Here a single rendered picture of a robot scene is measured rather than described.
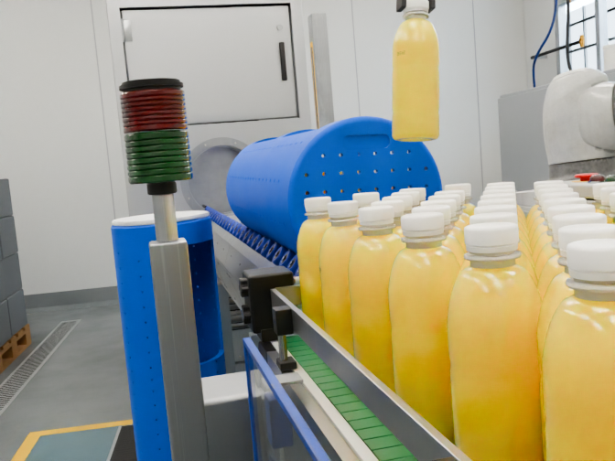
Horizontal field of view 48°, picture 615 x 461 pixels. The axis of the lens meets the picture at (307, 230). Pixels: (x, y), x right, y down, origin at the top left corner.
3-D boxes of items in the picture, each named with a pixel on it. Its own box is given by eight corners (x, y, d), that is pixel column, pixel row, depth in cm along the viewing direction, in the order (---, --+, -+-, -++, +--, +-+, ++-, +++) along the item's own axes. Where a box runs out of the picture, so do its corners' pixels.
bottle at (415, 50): (411, 143, 112) (411, 21, 112) (448, 139, 107) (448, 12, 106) (382, 140, 107) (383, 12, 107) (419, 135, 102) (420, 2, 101)
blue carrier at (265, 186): (322, 230, 209) (318, 136, 207) (447, 273, 125) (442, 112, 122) (228, 238, 203) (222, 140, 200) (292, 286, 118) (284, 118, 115)
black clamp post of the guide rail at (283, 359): (292, 362, 93) (287, 304, 92) (296, 369, 90) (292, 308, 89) (276, 365, 92) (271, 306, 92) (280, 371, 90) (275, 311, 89)
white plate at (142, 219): (92, 223, 190) (92, 228, 190) (185, 218, 183) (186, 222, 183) (140, 213, 217) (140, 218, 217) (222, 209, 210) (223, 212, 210)
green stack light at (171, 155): (190, 178, 74) (186, 132, 73) (195, 179, 67) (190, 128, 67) (129, 183, 72) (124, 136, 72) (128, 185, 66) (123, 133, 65)
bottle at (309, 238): (362, 338, 102) (352, 206, 100) (322, 349, 98) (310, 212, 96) (334, 330, 108) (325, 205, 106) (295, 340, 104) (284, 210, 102)
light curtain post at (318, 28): (355, 441, 283) (322, 16, 265) (360, 446, 277) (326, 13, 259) (340, 444, 282) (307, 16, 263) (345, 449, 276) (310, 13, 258)
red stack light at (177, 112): (186, 131, 73) (182, 93, 73) (190, 127, 67) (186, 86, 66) (124, 135, 72) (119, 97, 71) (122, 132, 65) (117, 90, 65)
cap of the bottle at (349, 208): (355, 213, 91) (354, 199, 90) (361, 215, 87) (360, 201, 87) (326, 216, 90) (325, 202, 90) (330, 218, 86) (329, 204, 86)
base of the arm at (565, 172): (601, 181, 181) (599, 159, 181) (638, 178, 159) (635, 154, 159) (532, 189, 182) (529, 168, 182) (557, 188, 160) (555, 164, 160)
